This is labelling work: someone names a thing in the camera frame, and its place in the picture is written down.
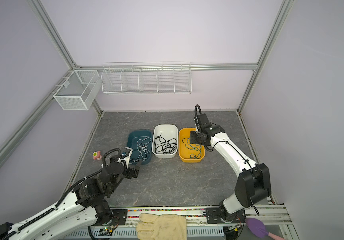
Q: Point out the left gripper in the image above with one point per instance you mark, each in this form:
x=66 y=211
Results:
x=131 y=174

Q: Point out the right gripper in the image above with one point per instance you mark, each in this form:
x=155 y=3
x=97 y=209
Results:
x=193 y=140

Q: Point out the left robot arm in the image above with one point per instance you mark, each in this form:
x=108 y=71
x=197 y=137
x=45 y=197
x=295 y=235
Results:
x=84 y=204

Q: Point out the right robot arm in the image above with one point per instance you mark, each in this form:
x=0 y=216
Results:
x=253 y=179

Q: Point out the yellow plastic bin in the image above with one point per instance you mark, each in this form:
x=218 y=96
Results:
x=189 y=153

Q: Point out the white plastic bin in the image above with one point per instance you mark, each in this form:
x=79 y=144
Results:
x=165 y=141

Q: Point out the teal plastic bin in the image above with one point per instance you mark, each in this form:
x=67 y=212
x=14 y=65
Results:
x=141 y=142

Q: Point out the pink toy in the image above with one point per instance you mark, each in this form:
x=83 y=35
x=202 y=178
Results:
x=97 y=155

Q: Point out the beige leather glove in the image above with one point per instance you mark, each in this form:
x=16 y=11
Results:
x=161 y=227

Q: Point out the small white mesh basket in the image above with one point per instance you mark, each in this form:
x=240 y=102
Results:
x=79 y=90

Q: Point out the purple brush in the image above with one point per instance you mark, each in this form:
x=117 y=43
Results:
x=258 y=228

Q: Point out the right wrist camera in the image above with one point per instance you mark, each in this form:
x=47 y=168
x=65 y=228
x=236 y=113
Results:
x=197 y=120

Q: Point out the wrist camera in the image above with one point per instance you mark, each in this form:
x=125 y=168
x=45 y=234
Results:
x=197 y=120
x=125 y=156

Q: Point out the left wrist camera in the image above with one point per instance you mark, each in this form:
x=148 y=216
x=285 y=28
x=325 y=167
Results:
x=125 y=156

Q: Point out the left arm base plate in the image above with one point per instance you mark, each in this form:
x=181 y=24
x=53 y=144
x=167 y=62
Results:
x=118 y=217

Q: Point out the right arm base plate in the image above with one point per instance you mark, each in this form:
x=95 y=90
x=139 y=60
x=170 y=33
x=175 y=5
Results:
x=219 y=215

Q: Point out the long white wire basket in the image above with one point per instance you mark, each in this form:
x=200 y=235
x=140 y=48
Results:
x=147 y=78

